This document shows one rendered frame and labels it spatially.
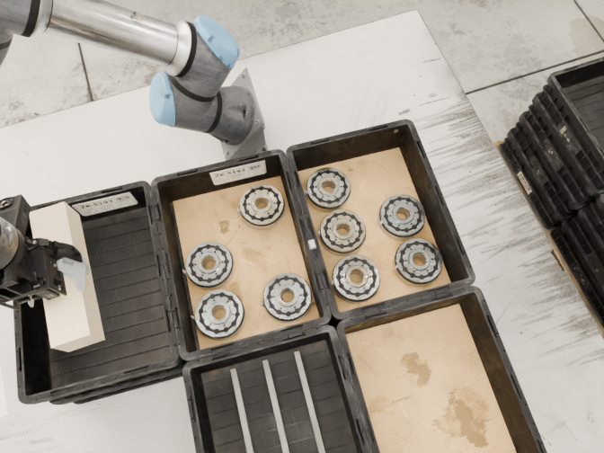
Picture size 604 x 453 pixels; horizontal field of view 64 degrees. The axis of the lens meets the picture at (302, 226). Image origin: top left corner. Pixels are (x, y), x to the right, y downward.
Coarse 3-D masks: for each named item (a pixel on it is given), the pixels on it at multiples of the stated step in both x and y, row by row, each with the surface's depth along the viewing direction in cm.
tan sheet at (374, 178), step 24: (312, 168) 116; (336, 168) 116; (360, 168) 116; (384, 168) 116; (360, 192) 114; (384, 192) 114; (408, 192) 114; (312, 216) 112; (360, 216) 112; (384, 240) 110; (432, 240) 110; (384, 264) 108; (384, 288) 106; (408, 288) 106
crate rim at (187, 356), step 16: (240, 160) 106; (256, 160) 106; (160, 176) 104; (176, 176) 104; (288, 176) 106; (160, 208) 102; (160, 224) 101; (304, 224) 100; (160, 240) 99; (304, 240) 99; (320, 288) 96; (176, 304) 95; (176, 320) 93; (320, 320) 93; (176, 336) 92; (256, 336) 92; (272, 336) 94; (192, 352) 91; (208, 352) 91
